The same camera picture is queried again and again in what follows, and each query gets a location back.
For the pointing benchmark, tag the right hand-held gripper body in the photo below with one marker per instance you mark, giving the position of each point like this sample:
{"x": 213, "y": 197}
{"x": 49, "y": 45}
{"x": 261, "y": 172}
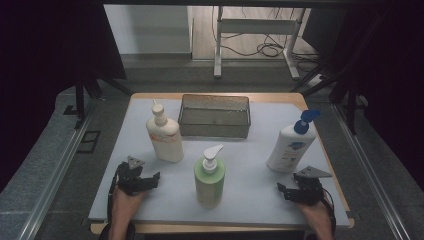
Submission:
{"x": 310, "y": 191}

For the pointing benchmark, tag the white metal desk frame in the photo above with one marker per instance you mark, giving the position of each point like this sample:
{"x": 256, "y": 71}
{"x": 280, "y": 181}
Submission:
{"x": 256, "y": 26}

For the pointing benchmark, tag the white bottle with blue pump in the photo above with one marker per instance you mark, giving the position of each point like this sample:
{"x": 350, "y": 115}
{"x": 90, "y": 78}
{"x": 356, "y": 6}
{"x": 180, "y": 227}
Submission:
{"x": 290, "y": 146}

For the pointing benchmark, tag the aluminium rail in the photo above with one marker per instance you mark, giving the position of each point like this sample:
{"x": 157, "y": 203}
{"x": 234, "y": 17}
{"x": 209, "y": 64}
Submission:
{"x": 370, "y": 173}
{"x": 56, "y": 173}

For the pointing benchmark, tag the person's left hand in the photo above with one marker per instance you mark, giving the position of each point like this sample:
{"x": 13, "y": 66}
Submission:
{"x": 124, "y": 205}

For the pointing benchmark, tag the white power strip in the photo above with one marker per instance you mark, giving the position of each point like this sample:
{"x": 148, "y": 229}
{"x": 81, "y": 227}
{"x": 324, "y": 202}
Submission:
{"x": 316, "y": 80}

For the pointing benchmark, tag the green bottle with white pump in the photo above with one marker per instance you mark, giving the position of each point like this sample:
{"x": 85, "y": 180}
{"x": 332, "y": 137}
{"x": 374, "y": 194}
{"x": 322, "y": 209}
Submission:
{"x": 209, "y": 185}

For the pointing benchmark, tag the grey metal mesh basket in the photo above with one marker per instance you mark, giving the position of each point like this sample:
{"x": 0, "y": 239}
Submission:
{"x": 214, "y": 125}

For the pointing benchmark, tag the cream bottle with white cap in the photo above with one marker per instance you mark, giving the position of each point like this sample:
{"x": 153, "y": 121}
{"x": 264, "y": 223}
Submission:
{"x": 166, "y": 140}

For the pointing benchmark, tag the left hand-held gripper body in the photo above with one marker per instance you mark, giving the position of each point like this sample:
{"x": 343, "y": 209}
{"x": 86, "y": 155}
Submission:
{"x": 131, "y": 180}

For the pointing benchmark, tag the black stand legs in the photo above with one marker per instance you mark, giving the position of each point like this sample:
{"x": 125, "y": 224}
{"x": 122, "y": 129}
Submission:
{"x": 80, "y": 100}
{"x": 350, "y": 106}

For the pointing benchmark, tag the person's right hand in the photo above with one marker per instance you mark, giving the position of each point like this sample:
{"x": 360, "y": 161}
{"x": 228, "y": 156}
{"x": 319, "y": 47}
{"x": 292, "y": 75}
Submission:
{"x": 318, "y": 215}

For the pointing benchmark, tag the white cabinet panel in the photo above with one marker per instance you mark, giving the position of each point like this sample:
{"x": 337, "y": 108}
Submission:
{"x": 150, "y": 30}

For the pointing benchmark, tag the black curtain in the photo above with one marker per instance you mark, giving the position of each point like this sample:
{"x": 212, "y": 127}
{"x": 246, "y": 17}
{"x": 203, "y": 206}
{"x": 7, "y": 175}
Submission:
{"x": 390, "y": 66}
{"x": 40, "y": 66}

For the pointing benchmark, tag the white table mat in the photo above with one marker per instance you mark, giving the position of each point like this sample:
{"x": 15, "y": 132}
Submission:
{"x": 246, "y": 186}

